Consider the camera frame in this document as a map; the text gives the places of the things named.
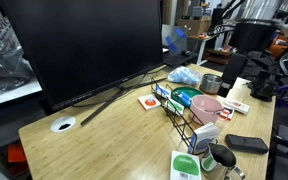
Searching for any clear panel with blue tape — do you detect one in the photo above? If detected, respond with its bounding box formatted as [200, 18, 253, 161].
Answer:
[162, 23, 189, 56]

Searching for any thick blue handled spoon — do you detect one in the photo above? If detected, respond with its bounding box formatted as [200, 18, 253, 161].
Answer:
[178, 91, 189, 103]

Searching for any orange object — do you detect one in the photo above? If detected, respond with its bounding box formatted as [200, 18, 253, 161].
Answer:
[7, 143, 28, 164]

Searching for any green and white container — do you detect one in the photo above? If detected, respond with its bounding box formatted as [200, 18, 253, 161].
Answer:
[169, 150, 202, 180]

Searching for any white side table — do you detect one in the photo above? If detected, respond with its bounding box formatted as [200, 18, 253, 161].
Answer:
[187, 33, 218, 66]

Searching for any white abc card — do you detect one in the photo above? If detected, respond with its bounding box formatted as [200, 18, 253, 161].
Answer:
[217, 108, 236, 122]

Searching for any stainless steel bowl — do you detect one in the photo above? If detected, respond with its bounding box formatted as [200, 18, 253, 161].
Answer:
[199, 73, 224, 95]

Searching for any white cable grommet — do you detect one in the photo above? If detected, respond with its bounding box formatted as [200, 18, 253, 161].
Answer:
[49, 115, 77, 134]

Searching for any black keyboard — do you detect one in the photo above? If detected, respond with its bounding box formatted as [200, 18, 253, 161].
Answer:
[162, 52, 199, 69]

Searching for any pink cup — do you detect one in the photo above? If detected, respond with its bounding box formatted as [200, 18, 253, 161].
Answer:
[188, 94, 224, 126]

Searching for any green plate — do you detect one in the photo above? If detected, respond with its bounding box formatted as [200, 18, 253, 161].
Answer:
[170, 86, 205, 108]

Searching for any black clamp mount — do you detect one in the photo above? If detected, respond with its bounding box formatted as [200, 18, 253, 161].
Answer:
[247, 68, 285, 103]

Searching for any printed plastic bag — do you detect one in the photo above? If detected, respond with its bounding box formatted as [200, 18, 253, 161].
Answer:
[0, 16, 37, 98]

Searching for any cardboard box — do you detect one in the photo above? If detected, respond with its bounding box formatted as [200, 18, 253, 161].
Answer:
[176, 18, 212, 37]

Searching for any large black monitor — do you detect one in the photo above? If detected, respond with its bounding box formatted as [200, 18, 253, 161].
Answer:
[0, 0, 165, 112]

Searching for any wooden shelf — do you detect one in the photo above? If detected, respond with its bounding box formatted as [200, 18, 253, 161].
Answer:
[203, 47, 232, 65]

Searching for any black wire rack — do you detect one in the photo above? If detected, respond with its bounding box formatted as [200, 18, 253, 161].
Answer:
[150, 77, 205, 155]

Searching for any blue and white card box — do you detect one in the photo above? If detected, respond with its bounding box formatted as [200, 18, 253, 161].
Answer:
[187, 121, 221, 156]

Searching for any stainless steel pitcher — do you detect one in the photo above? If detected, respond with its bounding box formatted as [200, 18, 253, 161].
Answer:
[200, 143, 247, 180]

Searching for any white card orange picture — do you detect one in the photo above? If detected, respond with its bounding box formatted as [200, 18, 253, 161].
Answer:
[223, 98, 251, 115]

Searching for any blue white snack bag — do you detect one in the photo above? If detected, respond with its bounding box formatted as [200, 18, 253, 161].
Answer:
[166, 65, 202, 86]

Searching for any orange bag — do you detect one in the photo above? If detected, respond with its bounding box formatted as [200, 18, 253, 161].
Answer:
[268, 33, 288, 59]

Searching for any white shelf board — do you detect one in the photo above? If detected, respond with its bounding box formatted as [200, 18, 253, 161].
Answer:
[0, 77, 43, 109]

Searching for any black monitor stand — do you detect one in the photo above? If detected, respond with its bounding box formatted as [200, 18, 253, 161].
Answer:
[80, 77, 168, 127]

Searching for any green and white card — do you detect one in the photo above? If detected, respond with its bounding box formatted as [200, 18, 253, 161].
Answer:
[166, 98, 186, 117]

